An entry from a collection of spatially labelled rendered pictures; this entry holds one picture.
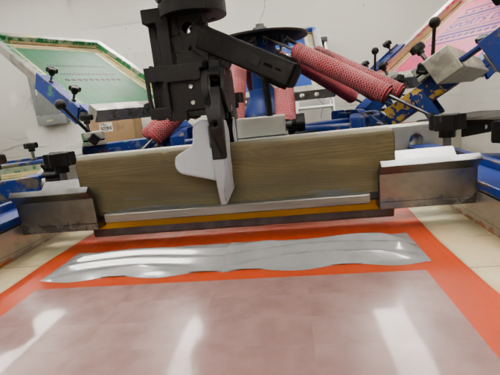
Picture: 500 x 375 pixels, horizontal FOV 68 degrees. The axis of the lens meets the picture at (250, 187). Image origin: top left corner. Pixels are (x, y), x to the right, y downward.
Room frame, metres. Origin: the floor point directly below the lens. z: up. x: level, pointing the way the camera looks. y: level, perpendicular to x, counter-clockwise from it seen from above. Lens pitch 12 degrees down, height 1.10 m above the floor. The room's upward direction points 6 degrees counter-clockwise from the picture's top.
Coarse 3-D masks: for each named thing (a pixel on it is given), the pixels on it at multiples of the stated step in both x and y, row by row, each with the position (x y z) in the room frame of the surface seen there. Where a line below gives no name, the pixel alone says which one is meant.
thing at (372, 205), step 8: (304, 208) 0.40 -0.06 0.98; (312, 208) 0.40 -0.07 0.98; (320, 208) 0.40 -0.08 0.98; (328, 208) 0.40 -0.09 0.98; (336, 208) 0.40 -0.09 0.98; (344, 208) 0.40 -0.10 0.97; (352, 208) 0.40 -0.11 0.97; (360, 208) 0.40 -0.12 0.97; (368, 208) 0.40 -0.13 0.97; (376, 208) 0.40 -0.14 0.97; (200, 216) 0.42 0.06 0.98; (208, 216) 0.42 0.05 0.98; (216, 216) 0.42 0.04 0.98; (224, 216) 0.42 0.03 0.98; (232, 216) 0.42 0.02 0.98; (240, 216) 0.41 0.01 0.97; (248, 216) 0.41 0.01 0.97; (256, 216) 0.41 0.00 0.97; (264, 216) 0.41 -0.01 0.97; (272, 216) 0.41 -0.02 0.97; (280, 216) 0.41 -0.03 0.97; (112, 224) 0.43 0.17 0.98; (120, 224) 0.43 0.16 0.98; (128, 224) 0.43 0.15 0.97; (136, 224) 0.43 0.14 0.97; (144, 224) 0.43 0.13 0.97; (152, 224) 0.43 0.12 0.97; (160, 224) 0.43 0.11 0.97; (168, 224) 0.42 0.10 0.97
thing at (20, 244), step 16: (480, 192) 0.36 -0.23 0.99; (464, 208) 0.39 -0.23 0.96; (480, 208) 0.35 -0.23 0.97; (496, 208) 0.32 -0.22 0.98; (480, 224) 0.35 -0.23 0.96; (496, 224) 0.32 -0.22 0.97; (0, 240) 0.39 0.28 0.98; (16, 240) 0.41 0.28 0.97; (32, 240) 0.44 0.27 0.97; (0, 256) 0.39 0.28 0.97; (16, 256) 0.41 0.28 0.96
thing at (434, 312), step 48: (240, 240) 0.39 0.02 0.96; (432, 240) 0.33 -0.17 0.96; (240, 288) 0.28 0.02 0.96; (288, 288) 0.27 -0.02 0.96; (336, 288) 0.26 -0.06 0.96; (384, 288) 0.25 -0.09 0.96; (432, 288) 0.24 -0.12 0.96; (480, 288) 0.24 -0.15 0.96; (240, 336) 0.21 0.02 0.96; (288, 336) 0.21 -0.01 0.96; (336, 336) 0.20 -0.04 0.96; (384, 336) 0.20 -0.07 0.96; (432, 336) 0.19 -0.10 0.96; (480, 336) 0.19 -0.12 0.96
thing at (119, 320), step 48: (96, 240) 0.44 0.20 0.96; (144, 240) 0.42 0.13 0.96; (192, 240) 0.40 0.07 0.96; (48, 288) 0.32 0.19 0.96; (96, 288) 0.30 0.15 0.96; (144, 288) 0.29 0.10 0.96; (192, 288) 0.28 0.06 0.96; (0, 336) 0.24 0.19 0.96; (48, 336) 0.23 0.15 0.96; (96, 336) 0.23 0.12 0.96; (144, 336) 0.22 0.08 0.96; (192, 336) 0.22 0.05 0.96
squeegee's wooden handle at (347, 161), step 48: (240, 144) 0.40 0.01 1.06; (288, 144) 0.40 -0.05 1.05; (336, 144) 0.39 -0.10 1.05; (384, 144) 0.38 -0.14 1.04; (96, 192) 0.42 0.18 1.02; (144, 192) 0.42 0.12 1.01; (192, 192) 0.41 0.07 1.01; (240, 192) 0.40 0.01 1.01; (288, 192) 0.40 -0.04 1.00; (336, 192) 0.39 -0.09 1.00
